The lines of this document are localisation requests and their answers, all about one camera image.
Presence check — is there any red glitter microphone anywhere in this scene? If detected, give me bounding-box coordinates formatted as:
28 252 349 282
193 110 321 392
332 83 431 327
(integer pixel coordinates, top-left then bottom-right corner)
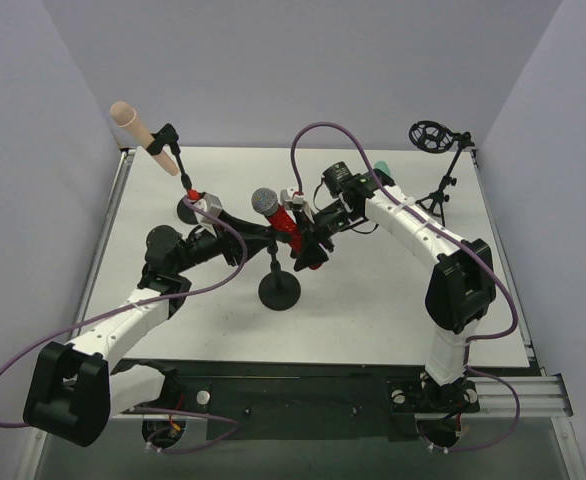
251 187 300 259

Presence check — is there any black mic stand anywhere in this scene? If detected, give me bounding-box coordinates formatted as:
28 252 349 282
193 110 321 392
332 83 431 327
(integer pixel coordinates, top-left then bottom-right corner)
146 123 198 226
258 233 301 312

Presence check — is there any pink microphone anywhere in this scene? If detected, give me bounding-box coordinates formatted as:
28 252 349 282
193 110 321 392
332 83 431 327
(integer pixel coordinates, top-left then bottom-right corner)
109 101 179 176

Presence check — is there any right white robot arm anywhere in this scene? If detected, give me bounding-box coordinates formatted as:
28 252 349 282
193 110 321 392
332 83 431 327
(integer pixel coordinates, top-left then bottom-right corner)
280 162 496 408

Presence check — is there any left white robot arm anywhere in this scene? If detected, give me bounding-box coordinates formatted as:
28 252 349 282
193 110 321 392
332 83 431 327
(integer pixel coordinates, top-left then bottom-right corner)
23 209 301 446

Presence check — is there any teal microphone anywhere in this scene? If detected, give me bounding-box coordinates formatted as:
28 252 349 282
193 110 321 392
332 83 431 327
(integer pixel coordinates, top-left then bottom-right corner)
374 161 391 177

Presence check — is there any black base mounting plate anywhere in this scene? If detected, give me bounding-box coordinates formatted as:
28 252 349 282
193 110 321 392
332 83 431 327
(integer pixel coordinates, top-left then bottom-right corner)
117 357 484 444

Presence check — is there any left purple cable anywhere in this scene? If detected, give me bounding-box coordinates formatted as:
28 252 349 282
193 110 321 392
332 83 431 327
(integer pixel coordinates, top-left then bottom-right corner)
0 194 248 456

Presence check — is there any purple cable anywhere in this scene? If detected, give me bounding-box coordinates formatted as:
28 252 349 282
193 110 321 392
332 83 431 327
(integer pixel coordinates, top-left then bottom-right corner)
291 121 522 454
0 194 248 456

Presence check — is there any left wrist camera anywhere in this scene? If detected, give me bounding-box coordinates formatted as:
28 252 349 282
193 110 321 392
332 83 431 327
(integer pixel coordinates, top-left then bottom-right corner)
183 189 223 225

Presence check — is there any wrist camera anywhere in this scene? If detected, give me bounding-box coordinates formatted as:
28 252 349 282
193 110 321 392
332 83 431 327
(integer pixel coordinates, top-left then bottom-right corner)
183 189 223 225
280 187 308 212

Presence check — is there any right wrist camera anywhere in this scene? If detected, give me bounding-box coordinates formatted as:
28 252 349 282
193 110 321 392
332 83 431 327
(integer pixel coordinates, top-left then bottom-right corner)
280 187 308 212

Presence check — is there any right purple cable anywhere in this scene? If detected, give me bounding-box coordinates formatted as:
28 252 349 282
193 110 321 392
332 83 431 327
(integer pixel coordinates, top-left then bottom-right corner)
291 121 522 454

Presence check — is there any tripod shock mount stand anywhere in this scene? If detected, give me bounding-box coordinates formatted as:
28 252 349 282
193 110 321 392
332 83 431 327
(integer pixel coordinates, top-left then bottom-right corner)
407 121 476 231

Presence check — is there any aluminium frame rail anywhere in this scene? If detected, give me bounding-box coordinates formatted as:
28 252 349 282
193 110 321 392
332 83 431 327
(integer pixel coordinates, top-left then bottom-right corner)
473 375 573 418

